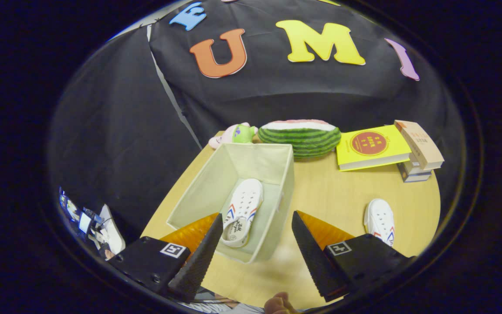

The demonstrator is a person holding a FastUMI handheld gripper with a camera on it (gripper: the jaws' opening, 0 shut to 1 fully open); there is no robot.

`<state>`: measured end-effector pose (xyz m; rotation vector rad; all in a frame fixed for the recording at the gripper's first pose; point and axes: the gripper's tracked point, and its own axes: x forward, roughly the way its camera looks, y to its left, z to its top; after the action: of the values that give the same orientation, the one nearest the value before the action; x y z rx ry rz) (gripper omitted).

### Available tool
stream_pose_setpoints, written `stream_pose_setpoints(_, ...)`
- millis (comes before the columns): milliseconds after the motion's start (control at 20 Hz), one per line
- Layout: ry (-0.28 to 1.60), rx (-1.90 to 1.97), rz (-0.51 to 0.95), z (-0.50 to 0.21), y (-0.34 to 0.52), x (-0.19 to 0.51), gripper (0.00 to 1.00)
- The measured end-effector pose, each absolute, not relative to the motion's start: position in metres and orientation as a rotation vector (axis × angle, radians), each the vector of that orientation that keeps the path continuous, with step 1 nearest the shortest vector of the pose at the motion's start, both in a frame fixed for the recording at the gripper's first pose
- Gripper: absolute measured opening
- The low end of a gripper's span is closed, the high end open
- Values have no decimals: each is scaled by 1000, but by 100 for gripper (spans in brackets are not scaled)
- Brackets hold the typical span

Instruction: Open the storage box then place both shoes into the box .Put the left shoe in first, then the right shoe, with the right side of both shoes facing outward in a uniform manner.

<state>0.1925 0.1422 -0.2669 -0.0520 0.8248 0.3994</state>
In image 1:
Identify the pink green plush toy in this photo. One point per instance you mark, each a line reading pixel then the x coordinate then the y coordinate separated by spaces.
pixel 238 134

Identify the blue book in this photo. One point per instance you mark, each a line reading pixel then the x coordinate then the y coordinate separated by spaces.
pixel 414 175

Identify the tan book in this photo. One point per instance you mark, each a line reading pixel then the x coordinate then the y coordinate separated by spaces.
pixel 421 144

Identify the watermelon slice plush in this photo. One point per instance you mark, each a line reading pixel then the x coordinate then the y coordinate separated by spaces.
pixel 303 139

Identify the blue printed items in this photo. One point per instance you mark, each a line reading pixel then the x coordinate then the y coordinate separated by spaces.
pixel 79 216

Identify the yellow book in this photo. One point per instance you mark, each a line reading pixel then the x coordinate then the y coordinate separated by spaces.
pixel 371 148

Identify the white flat object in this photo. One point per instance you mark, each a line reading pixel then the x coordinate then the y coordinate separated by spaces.
pixel 113 235

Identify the person's white printed clothing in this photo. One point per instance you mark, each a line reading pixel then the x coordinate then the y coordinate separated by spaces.
pixel 229 308

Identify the white canvas shoe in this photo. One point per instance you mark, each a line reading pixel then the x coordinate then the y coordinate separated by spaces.
pixel 244 205
pixel 379 218

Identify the black backdrop cloth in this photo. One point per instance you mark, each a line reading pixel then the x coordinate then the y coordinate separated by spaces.
pixel 277 96

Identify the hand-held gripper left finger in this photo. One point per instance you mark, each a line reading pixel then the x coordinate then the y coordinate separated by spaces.
pixel 196 266

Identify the beige fabric storage box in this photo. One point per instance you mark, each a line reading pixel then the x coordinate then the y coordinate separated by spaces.
pixel 207 192

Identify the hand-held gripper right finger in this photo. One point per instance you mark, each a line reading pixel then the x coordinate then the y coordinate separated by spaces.
pixel 316 264

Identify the grey book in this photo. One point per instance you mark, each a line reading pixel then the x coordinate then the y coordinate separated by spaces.
pixel 415 162

